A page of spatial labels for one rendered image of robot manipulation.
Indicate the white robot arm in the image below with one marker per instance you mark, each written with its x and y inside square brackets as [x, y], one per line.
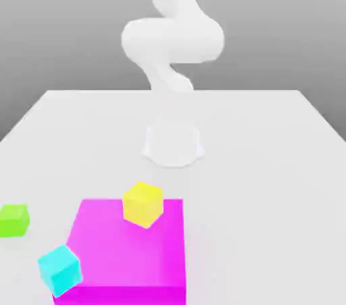
[173, 40]

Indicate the small yellow cube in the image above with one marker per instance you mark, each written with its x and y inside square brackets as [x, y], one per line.
[142, 206]

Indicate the small cyan cube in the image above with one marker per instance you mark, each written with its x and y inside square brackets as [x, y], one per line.
[59, 271]

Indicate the small green cube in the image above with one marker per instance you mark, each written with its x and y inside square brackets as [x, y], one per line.
[13, 220]

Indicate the large magenta box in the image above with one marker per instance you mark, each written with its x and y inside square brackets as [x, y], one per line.
[127, 259]

